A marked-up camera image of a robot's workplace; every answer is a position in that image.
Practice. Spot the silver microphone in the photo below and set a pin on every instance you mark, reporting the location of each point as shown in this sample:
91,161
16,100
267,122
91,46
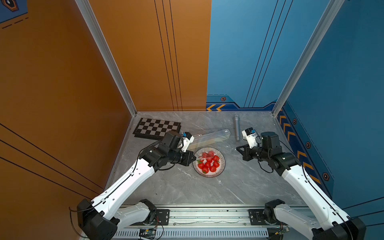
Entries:
237,127

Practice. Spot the right aluminium frame post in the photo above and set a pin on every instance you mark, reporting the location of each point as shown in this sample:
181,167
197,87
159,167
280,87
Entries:
328,16

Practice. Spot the left green circuit board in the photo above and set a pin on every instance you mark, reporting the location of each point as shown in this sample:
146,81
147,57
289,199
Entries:
147,234

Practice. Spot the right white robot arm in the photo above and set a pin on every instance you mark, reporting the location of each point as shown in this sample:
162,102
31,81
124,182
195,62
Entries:
330,221

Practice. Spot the black white chessboard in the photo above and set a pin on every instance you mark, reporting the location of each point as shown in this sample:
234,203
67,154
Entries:
154,129

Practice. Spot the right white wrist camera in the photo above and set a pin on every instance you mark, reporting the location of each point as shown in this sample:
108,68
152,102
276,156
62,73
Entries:
250,135

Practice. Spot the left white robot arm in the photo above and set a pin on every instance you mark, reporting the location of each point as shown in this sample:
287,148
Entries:
102,217

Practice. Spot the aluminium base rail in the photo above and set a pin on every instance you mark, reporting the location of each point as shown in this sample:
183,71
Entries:
209,222

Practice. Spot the right green circuit board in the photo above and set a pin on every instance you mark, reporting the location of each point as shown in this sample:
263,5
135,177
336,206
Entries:
279,235

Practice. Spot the cream plastic wrap dispenser box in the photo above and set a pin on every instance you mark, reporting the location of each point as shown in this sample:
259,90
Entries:
201,141

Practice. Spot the green circuit board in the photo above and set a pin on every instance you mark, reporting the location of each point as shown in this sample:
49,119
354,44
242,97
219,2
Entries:
279,235
147,234

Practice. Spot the patterned plate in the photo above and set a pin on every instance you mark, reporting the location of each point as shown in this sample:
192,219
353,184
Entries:
206,149

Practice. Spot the aluminium frame post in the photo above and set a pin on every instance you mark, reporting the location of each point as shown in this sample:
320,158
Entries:
101,42
328,16

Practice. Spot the red strawberries pile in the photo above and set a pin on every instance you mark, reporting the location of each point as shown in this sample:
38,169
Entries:
209,163

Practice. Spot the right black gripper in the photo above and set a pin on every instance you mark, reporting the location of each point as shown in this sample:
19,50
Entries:
245,153

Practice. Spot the left aluminium frame post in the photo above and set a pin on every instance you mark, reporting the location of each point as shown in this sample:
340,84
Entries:
101,42

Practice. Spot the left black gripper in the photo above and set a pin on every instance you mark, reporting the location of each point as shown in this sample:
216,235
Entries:
187,160

